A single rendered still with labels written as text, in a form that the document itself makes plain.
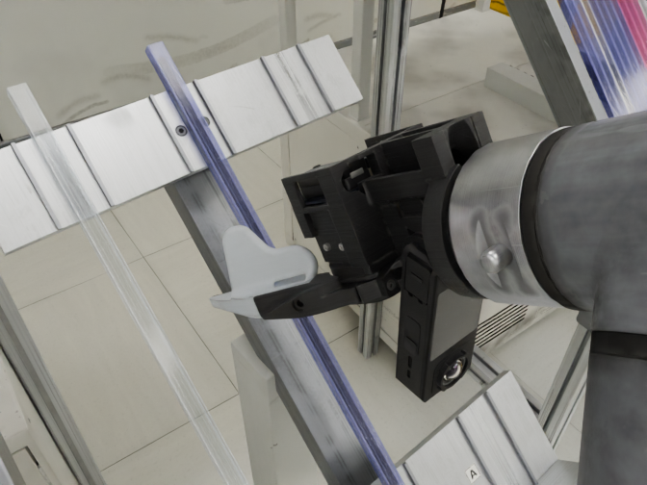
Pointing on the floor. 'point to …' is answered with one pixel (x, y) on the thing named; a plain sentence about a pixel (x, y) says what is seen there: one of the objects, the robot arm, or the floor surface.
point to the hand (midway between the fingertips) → (299, 262)
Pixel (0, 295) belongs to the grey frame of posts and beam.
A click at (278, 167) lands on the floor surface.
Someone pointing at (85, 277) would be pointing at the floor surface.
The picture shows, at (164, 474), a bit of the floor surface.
